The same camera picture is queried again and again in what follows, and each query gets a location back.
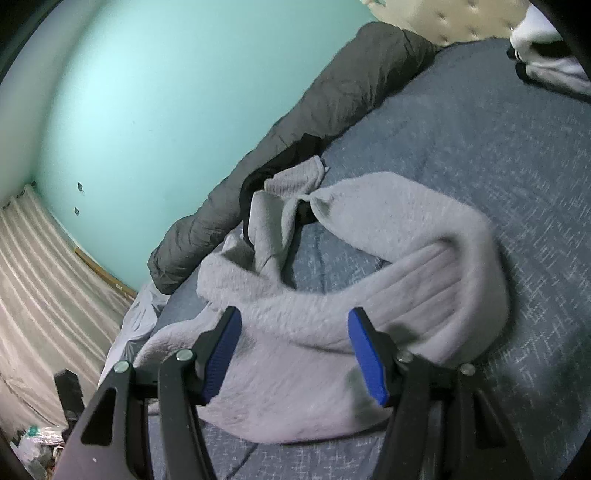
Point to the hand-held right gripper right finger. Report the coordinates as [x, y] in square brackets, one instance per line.
[364, 355]

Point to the white bedsheet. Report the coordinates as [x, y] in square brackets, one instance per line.
[138, 318]

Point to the blue bed blanket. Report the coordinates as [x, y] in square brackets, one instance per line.
[461, 138]

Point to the black garment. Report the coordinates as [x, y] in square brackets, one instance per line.
[286, 154]

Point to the dark grey rolled duvet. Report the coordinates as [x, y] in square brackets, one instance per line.
[323, 101]

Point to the grey knit sweater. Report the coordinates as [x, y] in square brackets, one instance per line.
[300, 332]

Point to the pile of plastic bags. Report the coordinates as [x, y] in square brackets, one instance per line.
[37, 450]

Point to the cream bed headboard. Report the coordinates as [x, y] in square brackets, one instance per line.
[461, 18]

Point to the wooden baseboard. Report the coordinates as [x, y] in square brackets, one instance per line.
[106, 274]

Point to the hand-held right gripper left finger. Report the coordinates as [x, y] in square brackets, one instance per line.
[221, 355]

